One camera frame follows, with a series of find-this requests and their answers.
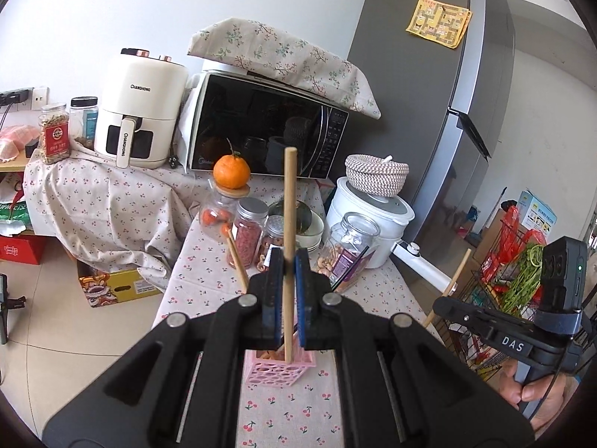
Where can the white wall socket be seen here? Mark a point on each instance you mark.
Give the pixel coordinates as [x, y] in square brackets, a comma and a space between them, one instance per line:
[39, 98]

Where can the white ceramic bowl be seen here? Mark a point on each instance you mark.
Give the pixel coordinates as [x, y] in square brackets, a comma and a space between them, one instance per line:
[315, 233]

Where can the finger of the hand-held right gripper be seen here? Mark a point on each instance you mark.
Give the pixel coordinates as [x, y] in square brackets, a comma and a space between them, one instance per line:
[459, 315]

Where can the black tripod stand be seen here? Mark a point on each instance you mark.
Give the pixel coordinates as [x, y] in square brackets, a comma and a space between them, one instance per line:
[3, 308]

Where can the black chopstick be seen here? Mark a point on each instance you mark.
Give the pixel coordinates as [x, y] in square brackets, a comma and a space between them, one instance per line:
[350, 270]

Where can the floral cloth cover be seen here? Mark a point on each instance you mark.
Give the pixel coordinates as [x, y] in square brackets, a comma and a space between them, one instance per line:
[280, 51]

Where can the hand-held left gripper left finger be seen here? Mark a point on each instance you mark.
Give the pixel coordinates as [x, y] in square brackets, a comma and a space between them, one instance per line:
[277, 289]

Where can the black power adapter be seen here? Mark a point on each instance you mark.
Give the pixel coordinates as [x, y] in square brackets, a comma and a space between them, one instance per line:
[14, 98]

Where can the red box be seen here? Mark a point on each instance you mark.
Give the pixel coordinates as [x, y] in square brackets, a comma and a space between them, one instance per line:
[21, 248]

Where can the orange fruit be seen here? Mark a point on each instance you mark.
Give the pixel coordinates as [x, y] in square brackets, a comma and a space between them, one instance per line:
[231, 172]

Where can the jar of red goji berries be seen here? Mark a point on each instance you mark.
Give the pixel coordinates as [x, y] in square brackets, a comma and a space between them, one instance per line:
[247, 238]

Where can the bunch of green herbs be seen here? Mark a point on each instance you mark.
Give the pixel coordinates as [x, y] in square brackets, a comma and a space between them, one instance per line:
[524, 284]

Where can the pink perforated utensil holder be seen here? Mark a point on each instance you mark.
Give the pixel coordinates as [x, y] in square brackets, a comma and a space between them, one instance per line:
[275, 373]

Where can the cherry print draped cloth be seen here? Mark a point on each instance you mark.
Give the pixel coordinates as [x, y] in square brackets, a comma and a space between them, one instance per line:
[107, 210]

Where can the glass jar with bamboo lid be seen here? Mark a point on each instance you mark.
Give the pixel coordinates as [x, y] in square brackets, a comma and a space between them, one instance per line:
[217, 217]

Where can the red plastic bag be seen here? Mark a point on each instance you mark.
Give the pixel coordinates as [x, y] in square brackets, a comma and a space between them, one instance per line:
[536, 237]
[510, 224]

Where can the white electric cooking pot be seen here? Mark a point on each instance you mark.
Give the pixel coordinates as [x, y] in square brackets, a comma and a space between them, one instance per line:
[373, 224]

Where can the black lid plastic jar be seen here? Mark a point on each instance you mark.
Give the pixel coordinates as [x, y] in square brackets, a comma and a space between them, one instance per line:
[84, 123]

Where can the blue printed carton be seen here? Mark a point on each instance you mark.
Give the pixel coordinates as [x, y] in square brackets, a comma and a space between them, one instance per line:
[536, 210]

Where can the person's right hand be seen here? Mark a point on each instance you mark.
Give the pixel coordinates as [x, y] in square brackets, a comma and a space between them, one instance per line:
[555, 396]

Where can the black door microwave oven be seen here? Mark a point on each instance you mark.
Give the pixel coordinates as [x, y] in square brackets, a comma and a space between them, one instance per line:
[261, 121]

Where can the printed cardboard box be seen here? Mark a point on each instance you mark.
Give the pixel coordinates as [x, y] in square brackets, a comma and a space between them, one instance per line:
[116, 287]

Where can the plain light wooden chopstick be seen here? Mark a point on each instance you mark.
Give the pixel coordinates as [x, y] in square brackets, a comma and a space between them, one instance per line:
[454, 275]
[290, 196]

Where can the brown ridged end chopstick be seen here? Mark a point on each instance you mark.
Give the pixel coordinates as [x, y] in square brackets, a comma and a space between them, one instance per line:
[237, 263]

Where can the pink mesh cover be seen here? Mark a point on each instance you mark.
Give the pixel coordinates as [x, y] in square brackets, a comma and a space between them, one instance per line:
[18, 137]

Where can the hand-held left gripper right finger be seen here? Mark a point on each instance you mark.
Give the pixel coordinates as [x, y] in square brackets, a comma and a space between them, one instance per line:
[302, 289]

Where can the large clear jar of nuts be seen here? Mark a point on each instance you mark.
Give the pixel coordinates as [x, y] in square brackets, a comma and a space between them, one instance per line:
[347, 252]

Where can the brown cardboard box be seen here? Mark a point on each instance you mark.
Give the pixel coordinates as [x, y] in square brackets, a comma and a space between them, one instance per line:
[492, 228]

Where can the green snack bag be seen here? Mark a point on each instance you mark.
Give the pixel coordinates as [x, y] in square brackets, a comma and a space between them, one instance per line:
[14, 210]

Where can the small jar of dried fruit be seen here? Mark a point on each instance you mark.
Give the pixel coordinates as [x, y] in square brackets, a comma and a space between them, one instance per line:
[273, 242]

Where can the black power plug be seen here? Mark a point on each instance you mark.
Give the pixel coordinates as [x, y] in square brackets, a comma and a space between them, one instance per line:
[173, 161]

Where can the red label jar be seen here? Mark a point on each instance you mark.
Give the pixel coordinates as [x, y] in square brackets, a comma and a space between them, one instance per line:
[55, 135]

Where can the cherry print tablecloth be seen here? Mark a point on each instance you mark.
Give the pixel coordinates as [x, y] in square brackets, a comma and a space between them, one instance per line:
[280, 410]

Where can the cream air fryer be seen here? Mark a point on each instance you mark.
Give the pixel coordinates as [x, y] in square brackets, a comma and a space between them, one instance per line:
[144, 93]

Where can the yellow printed flyer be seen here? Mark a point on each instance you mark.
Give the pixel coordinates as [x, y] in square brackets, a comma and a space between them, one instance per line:
[438, 21]

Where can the grey refrigerator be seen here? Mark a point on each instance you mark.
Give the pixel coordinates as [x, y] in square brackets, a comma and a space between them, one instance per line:
[419, 102]

